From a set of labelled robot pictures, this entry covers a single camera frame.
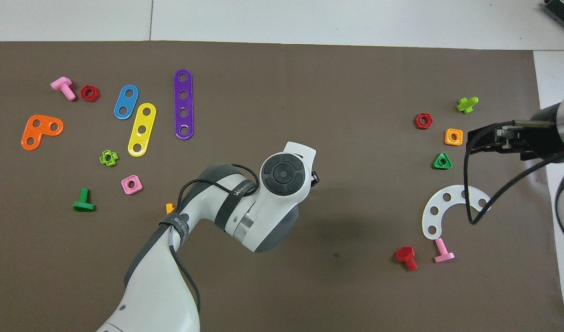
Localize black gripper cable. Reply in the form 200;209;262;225
464;121;564;225
168;163;260;315

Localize orange three-hole angle plate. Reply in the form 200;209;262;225
21;114;65;151

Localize yellow three-hole strip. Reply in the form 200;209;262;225
127;102;157;158

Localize brown table mat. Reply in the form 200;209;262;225
0;41;564;332

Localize white curved five-hole plate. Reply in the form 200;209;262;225
422;184;492;241

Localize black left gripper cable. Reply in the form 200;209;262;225
168;163;260;315

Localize lime green cross bolt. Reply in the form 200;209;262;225
456;96;479;114

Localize dark green plastic bolt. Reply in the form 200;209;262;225
73;188;96;213

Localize pink square plastic nut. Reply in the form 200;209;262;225
121;175;143;195

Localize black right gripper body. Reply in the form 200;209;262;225
521;104;564;161

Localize red plastic bolt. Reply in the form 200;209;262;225
395;246;418;271

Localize pink plastic bolt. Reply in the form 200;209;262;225
434;238;455;264
50;77;77;101

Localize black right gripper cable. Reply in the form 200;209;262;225
464;121;564;225

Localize black ribbed device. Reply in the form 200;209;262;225
542;0;564;26

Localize blue two-hole strip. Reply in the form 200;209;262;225
113;84;139;120

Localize green triangular plastic nut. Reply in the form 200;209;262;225
432;152;453;170

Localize purple four-hole strip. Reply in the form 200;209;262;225
173;69;194;140

